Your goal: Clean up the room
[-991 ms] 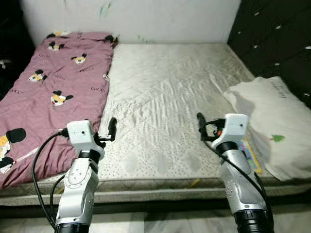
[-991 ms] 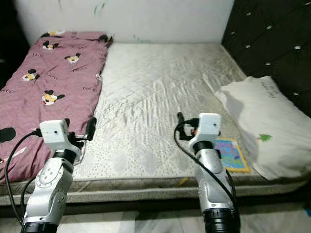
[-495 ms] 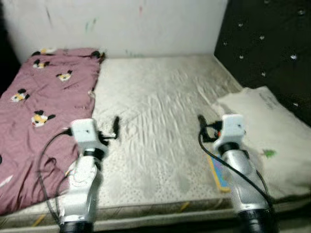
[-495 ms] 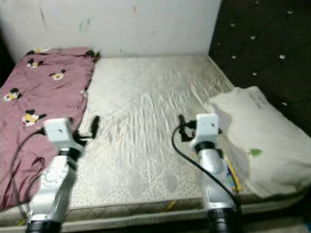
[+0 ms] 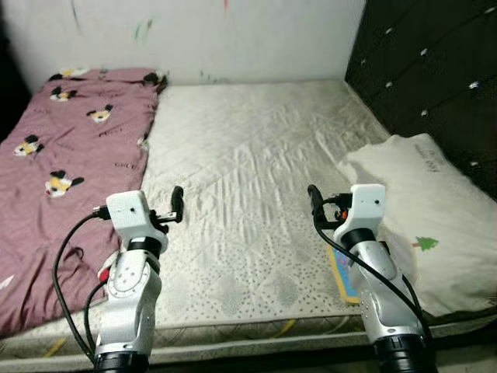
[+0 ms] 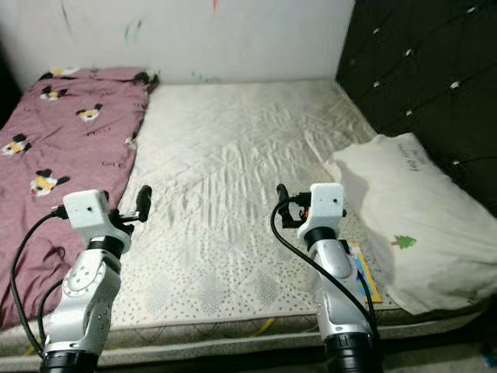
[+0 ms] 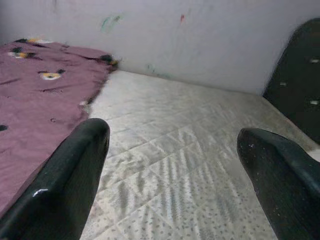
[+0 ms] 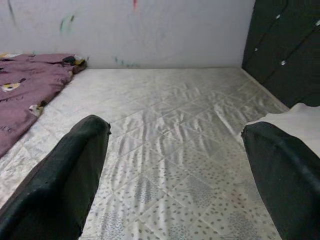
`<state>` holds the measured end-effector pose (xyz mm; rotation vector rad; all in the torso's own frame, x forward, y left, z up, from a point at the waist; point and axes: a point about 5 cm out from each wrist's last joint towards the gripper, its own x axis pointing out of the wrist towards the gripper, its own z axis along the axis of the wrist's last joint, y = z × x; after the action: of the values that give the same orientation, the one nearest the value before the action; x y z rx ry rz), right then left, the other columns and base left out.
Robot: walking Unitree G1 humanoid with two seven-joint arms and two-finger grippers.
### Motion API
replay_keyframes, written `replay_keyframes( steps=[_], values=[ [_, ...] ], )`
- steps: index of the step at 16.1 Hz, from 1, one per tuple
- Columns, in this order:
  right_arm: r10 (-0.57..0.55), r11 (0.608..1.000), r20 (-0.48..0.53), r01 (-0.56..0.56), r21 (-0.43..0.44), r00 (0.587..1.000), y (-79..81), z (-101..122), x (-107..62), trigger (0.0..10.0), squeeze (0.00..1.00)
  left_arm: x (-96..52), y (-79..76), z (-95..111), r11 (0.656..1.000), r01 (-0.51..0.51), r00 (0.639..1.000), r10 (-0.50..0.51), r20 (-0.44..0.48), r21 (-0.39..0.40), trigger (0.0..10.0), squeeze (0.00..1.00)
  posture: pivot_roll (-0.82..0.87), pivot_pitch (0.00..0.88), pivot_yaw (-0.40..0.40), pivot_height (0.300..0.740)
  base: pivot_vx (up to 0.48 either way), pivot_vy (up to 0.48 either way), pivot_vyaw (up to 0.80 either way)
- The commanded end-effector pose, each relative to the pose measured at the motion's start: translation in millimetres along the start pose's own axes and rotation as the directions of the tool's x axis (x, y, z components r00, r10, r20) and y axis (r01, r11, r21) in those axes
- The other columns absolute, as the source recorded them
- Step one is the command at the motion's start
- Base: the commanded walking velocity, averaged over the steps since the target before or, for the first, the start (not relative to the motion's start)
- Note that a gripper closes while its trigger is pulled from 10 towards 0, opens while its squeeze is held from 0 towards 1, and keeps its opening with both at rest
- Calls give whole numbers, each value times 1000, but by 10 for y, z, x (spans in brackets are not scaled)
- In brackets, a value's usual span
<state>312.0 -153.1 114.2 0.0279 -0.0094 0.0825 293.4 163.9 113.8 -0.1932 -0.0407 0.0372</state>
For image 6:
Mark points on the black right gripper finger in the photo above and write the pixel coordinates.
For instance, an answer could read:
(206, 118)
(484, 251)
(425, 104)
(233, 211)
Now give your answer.
(283, 198)

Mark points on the purple cartoon print blanket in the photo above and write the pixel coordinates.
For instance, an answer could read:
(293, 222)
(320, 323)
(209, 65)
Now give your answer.
(62, 171)

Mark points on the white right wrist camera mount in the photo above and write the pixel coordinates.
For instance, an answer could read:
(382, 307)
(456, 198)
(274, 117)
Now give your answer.
(324, 207)

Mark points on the white pillow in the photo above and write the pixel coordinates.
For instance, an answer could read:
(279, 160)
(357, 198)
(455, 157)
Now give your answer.
(415, 217)

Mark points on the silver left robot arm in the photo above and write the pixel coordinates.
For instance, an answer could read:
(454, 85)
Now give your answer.
(85, 303)

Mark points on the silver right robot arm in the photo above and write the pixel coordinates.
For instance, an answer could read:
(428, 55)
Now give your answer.
(342, 303)

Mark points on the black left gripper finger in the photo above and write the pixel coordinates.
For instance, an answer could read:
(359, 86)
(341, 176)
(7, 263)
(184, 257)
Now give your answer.
(144, 200)

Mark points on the dark tufted headboard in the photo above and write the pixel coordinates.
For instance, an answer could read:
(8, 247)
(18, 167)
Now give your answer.
(427, 78)

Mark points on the grey patterned mattress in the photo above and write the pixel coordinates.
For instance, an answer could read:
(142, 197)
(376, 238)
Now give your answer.
(241, 179)

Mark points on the colourful children's book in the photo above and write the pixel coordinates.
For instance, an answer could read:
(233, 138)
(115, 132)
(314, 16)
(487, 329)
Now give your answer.
(365, 272)

